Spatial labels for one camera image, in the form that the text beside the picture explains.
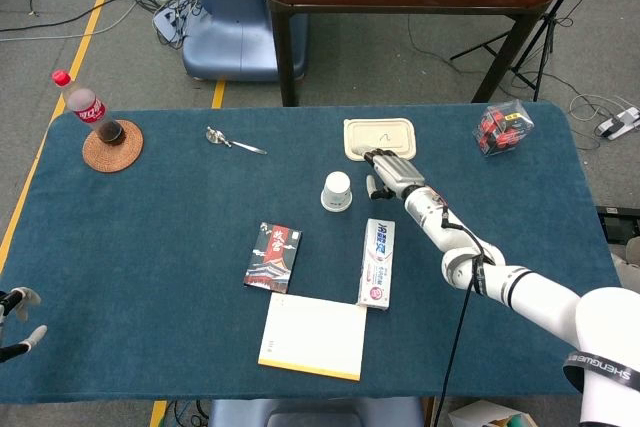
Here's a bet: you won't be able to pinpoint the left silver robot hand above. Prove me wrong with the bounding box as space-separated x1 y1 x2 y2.
0 286 49 363

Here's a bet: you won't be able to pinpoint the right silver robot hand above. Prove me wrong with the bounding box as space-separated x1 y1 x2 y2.
362 148 426 200

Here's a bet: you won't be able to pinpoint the small white paper cup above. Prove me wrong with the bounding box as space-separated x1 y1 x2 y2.
320 171 354 213

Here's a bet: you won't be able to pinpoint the cream plastic container lid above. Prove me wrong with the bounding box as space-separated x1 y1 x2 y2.
342 117 418 163

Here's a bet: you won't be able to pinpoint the white pink toothpaste box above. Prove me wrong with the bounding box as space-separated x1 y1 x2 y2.
356 218 396 312

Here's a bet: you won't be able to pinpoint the clear box red black items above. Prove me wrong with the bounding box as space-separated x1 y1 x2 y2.
471 99 535 158

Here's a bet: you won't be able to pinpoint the dark red card pack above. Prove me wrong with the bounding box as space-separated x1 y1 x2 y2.
243 221 304 294

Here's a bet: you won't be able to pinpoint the white cardboard box green item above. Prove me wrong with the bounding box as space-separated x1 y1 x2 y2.
447 399 539 427

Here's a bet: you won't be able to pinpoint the round woven rattan coaster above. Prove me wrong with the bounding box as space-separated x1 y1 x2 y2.
81 119 145 174

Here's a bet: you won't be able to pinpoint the blue felt tablecloth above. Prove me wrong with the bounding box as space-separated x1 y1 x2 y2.
0 100 624 406

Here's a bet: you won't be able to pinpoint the white notebook yellow edge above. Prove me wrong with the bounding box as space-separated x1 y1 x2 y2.
257 292 369 382

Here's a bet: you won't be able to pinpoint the ornate metal spoon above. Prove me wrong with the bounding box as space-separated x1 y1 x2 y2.
205 126 268 156

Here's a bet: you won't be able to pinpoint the cola bottle red cap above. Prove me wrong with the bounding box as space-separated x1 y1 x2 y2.
51 69 126 147

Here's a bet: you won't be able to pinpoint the black tripod stand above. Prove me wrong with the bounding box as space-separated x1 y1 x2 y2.
449 0 601 103

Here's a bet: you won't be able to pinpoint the dark flat equipment case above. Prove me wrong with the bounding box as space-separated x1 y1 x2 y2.
595 205 640 244

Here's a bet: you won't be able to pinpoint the white power strip grey plug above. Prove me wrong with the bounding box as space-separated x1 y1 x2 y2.
594 105 640 141

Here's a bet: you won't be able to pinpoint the blue grey robot torso base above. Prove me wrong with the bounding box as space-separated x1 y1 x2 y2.
207 396 426 427

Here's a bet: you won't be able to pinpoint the white power strip with plugs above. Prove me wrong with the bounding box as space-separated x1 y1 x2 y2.
152 0 194 46

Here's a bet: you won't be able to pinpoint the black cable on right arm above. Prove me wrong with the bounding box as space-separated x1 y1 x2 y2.
430 191 489 427

